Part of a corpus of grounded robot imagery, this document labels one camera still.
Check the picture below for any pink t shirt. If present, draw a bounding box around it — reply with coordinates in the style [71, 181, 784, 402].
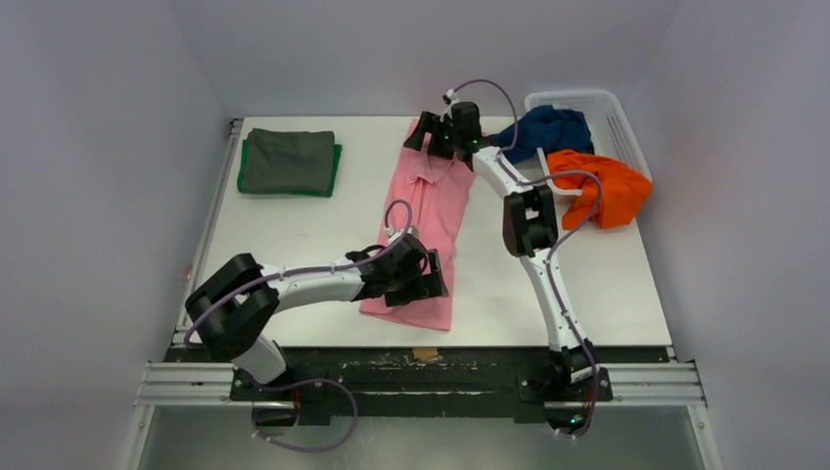
[359, 147, 475, 331]

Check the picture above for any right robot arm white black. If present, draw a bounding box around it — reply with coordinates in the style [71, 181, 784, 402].
[403, 101, 602, 399]

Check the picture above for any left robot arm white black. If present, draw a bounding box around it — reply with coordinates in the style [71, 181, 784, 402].
[184, 234, 448, 400]

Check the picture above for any brown tape piece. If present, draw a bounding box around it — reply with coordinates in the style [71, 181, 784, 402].
[412, 347, 440, 362]

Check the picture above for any navy blue t shirt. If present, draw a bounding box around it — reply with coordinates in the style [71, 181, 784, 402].
[491, 105, 595, 165]

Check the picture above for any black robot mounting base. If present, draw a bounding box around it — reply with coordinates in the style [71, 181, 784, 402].
[164, 347, 669, 432]

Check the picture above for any white plastic basket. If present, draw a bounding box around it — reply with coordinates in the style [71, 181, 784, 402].
[524, 88, 654, 196]

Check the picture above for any folded grey t shirt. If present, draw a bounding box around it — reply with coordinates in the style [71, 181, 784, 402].
[236, 128, 342, 198]

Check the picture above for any folded green t shirt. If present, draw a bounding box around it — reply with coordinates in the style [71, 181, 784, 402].
[236, 139, 343, 198]

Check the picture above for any orange t shirt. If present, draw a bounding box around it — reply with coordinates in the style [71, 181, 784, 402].
[546, 150, 653, 230]

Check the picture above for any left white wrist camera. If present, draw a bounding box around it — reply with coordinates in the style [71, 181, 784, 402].
[383, 225, 419, 245]

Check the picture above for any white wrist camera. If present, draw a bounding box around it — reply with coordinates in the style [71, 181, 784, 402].
[383, 225, 419, 245]
[441, 89, 460, 109]

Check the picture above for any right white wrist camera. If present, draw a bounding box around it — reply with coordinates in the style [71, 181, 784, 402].
[441, 89, 460, 109]

